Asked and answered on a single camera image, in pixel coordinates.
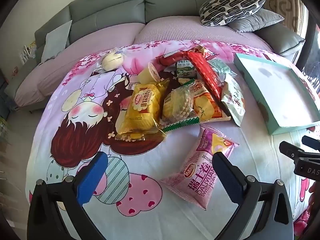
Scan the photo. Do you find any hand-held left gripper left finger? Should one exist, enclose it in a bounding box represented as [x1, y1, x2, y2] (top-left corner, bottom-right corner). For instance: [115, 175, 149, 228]
[27, 151, 108, 240]

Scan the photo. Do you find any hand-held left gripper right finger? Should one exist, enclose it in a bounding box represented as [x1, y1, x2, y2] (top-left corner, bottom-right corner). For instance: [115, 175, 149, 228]
[212, 151, 294, 240]

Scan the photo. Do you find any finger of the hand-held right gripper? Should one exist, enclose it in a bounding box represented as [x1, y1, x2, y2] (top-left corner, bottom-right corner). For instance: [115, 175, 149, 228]
[279, 141, 320, 164]
[302, 135, 320, 152]

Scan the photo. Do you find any pink roll cake packet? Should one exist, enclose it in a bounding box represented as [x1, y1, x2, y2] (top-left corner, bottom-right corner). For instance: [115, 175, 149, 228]
[160, 124, 240, 211]

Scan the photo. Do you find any white tray teal rim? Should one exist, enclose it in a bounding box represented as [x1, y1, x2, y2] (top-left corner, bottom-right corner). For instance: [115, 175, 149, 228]
[233, 53, 320, 135]

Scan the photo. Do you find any orange roll cake packet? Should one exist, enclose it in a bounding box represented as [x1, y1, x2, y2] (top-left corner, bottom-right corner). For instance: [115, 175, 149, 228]
[192, 79, 232, 122]

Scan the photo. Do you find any clear packet with green edges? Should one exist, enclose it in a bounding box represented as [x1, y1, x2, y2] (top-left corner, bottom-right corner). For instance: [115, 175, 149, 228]
[160, 79, 200, 132]

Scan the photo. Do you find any green biscuit packet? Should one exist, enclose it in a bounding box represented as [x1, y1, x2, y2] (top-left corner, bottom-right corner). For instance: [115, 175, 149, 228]
[176, 60, 198, 79]

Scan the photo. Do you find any person's right hand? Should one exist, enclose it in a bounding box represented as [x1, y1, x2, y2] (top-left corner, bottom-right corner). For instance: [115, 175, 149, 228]
[309, 180, 320, 207]

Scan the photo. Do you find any printed cartoon blanket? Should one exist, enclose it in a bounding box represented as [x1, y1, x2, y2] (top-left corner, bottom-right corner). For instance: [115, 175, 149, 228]
[25, 39, 320, 240]

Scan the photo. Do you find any white green snack packet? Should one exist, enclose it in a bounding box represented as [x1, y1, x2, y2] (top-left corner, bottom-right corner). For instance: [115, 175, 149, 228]
[220, 76, 247, 127]

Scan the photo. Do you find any yellow snack packet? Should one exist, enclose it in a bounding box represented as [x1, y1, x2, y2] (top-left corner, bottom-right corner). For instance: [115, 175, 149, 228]
[115, 79, 170, 142]

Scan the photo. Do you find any long red snack packet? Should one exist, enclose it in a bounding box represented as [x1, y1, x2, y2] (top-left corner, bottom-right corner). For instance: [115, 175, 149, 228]
[184, 50, 223, 100]

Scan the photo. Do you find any green silver snack packet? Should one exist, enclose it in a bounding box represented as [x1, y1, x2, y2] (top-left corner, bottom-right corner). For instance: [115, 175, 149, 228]
[207, 59, 238, 80]

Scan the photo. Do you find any yellow jelly cup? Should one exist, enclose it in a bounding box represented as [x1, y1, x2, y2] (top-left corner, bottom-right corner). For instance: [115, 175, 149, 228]
[138, 62, 160, 84]

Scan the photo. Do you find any yellow bun in clear wrapper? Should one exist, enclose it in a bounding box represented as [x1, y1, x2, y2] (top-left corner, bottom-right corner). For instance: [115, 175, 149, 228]
[94, 47, 127, 73]

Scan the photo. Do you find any grey pillow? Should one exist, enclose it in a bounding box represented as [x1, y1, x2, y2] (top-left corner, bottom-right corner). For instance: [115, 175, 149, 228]
[226, 8, 285, 33]

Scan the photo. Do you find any red sausage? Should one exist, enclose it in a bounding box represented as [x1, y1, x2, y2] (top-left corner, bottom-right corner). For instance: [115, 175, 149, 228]
[155, 51, 190, 67]

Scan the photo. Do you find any light grey cushion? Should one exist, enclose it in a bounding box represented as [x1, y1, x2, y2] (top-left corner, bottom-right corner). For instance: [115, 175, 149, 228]
[41, 20, 73, 63]

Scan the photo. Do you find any pink sofa cover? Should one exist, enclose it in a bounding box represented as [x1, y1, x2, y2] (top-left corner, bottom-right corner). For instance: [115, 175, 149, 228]
[14, 15, 274, 107]

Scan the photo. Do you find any white rack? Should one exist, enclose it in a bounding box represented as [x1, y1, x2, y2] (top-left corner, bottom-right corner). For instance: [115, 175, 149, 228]
[20, 42, 38, 63]

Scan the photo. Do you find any patterned beige curtain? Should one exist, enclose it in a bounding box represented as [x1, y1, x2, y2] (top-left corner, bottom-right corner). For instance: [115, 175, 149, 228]
[246, 0, 300, 33]

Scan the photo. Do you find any black white patterned pillow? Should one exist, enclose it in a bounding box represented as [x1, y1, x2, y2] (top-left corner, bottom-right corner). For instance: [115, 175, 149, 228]
[199, 0, 267, 27]

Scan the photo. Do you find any grey sofa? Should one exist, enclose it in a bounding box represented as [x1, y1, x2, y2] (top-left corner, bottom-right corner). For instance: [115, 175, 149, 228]
[5, 0, 307, 110]

